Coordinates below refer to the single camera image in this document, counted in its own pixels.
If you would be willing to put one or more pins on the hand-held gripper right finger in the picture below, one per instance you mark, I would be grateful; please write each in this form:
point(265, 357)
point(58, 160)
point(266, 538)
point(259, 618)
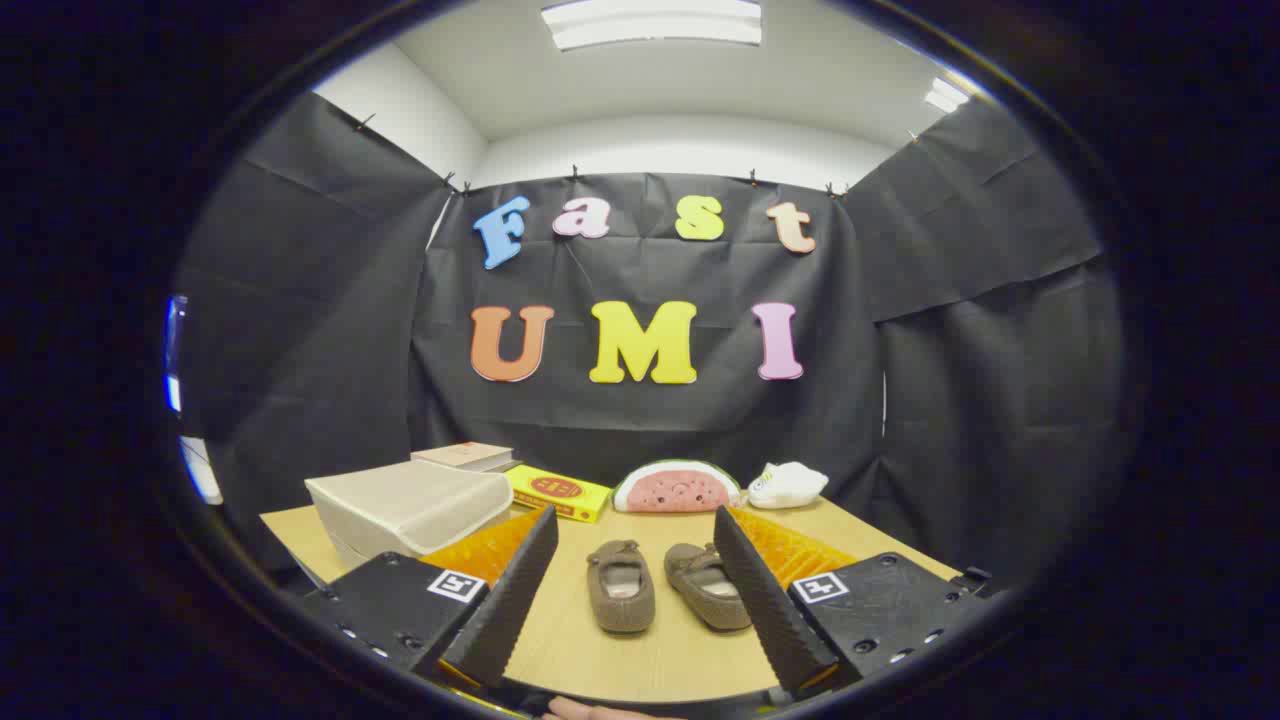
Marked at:
point(770, 610)

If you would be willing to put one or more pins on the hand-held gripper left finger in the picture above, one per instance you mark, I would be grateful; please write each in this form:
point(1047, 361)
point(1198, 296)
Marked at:
point(505, 600)

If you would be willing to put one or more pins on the brown suede shoe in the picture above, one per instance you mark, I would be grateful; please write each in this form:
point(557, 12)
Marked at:
point(695, 580)
point(620, 595)

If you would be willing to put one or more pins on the beige fabric storage box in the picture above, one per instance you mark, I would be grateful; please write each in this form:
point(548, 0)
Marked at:
point(400, 505)

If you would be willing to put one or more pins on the yellow book with red circle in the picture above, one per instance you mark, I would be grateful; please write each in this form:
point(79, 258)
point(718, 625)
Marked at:
point(555, 490)

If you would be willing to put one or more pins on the white plush toy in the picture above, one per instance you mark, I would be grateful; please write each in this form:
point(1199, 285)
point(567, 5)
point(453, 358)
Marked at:
point(787, 485)

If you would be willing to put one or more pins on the beige paperback book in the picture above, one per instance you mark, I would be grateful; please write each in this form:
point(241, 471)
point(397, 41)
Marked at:
point(465, 455)

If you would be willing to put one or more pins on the watermelon slice plush toy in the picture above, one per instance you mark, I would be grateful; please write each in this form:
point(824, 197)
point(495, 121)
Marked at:
point(675, 488)

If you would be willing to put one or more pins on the black backdrop cloth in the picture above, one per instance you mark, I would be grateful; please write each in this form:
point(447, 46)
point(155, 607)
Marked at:
point(650, 420)

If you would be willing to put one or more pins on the small ceiling light panel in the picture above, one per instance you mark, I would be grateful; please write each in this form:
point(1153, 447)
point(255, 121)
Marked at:
point(943, 95)

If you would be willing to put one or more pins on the long ceiling light panel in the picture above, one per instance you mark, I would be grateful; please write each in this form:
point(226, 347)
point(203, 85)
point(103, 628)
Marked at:
point(650, 22)

